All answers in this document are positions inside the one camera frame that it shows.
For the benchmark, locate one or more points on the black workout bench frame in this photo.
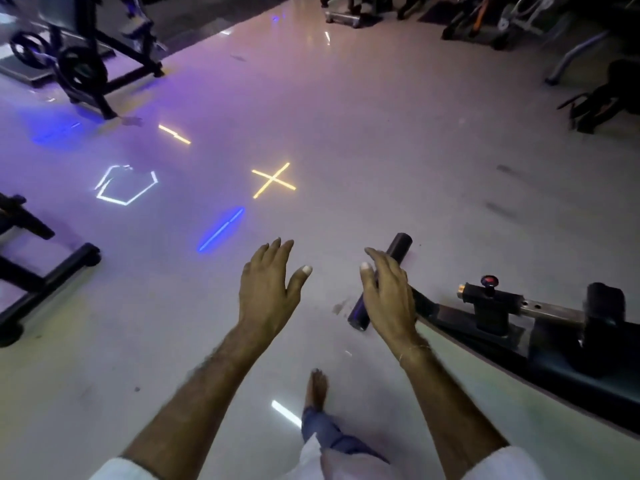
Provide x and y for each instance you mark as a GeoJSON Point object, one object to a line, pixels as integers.
{"type": "Point", "coordinates": [530, 344]}

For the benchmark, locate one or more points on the black round weight plate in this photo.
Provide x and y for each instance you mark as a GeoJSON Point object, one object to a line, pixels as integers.
{"type": "Point", "coordinates": [82, 67]}
{"type": "Point", "coordinates": [30, 49]}

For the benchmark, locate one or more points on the person's right thumb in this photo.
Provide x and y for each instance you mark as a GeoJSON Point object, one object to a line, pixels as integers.
{"type": "Point", "coordinates": [368, 278]}

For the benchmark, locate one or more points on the dark gym machine base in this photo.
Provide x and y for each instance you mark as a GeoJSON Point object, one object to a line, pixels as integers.
{"type": "Point", "coordinates": [365, 7]}

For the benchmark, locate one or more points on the person's left middle finger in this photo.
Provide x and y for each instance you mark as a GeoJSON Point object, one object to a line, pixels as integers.
{"type": "Point", "coordinates": [274, 257]}

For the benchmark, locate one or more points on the red knob adjustment pin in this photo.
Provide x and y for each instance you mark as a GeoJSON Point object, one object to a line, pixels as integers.
{"type": "Point", "coordinates": [489, 283]}

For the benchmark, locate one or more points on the person's bare foot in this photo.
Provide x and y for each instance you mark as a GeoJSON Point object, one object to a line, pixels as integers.
{"type": "Point", "coordinates": [316, 389]}

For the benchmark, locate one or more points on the person's left forearm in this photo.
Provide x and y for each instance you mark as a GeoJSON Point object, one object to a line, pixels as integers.
{"type": "Point", "coordinates": [200, 394]}

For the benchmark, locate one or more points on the grey and orange gym machine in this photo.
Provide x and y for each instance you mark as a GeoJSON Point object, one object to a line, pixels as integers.
{"type": "Point", "coordinates": [505, 17]}

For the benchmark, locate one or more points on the person's left hand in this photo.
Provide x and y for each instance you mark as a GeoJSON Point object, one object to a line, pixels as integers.
{"type": "Point", "coordinates": [265, 299]}

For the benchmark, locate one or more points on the person's right forearm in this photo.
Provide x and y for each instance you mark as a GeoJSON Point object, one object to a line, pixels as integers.
{"type": "Point", "coordinates": [450, 409]}

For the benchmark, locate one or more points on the person's white shirt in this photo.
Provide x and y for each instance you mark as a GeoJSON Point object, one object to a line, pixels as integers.
{"type": "Point", "coordinates": [340, 462]}

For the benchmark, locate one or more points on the black foam roller bar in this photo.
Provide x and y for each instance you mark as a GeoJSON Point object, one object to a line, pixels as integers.
{"type": "Point", "coordinates": [385, 274]}

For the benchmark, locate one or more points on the person's left little finger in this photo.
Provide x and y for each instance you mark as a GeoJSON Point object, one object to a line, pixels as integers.
{"type": "Point", "coordinates": [247, 274]}

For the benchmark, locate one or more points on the person's left thumb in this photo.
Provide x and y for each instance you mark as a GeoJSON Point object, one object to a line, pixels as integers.
{"type": "Point", "coordinates": [301, 280]}

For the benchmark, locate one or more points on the person's right hand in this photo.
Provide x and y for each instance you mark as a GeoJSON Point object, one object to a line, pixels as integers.
{"type": "Point", "coordinates": [390, 304]}

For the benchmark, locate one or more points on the person's blue trouser leg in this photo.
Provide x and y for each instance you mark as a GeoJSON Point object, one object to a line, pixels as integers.
{"type": "Point", "coordinates": [325, 432]}

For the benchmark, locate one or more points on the black foam bench pad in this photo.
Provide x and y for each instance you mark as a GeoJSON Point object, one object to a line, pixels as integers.
{"type": "Point", "coordinates": [606, 307]}

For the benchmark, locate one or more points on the black gym machine with bar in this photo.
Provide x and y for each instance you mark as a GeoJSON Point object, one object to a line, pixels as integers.
{"type": "Point", "coordinates": [600, 89]}

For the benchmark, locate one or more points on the black machine floor base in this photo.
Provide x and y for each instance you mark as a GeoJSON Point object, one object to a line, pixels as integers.
{"type": "Point", "coordinates": [45, 279]}

